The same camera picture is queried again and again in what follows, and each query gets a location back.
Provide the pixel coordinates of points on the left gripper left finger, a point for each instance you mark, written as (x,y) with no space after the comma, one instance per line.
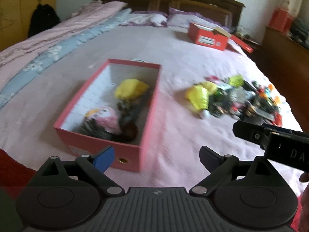
(91,169)

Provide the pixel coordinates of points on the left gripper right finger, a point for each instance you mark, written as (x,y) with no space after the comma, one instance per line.
(220,168)

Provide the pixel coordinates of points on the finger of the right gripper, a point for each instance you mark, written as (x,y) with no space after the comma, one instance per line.
(257,134)

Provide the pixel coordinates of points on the pink plush toy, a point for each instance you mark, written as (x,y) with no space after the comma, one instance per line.
(105,117)

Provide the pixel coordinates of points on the yellow plush toy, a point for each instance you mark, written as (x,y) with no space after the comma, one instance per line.
(209,86)
(131,89)

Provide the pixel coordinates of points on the red plastic cone hat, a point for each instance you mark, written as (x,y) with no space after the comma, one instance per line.
(277,119)

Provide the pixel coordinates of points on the green yellow shuttlecock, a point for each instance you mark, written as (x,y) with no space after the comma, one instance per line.
(236,80)

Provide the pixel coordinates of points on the pink open box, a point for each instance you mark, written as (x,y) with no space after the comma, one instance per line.
(115,107)

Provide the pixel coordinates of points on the yellow plastic shuttlecock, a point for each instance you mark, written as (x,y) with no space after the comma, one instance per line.
(198,96)

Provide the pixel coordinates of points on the bedside table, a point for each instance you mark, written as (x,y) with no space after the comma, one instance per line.
(245,35)

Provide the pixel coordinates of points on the brown wooden dresser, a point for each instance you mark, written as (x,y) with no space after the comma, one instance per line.
(285,63)

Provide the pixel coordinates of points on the red shoe box lid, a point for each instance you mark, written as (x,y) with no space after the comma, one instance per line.
(241,44)

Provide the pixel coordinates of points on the red shoe box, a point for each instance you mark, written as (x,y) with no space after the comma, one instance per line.
(215,38)

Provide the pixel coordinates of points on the blue floral quilt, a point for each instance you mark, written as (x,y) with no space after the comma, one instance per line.
(55,53)

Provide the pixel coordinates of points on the red gift bag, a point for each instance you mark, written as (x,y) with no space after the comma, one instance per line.
(281,21)

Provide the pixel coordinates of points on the folded pink quilt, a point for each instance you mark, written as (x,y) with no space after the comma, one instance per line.
(16,57)

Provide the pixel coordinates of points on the purple frilled pillow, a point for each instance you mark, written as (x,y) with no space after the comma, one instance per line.
(175,18)

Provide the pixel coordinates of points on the black backpack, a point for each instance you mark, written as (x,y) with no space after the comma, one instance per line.
(43,18)

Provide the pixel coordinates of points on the yellow wooden wardrobe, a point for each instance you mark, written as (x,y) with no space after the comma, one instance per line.
(15,19)

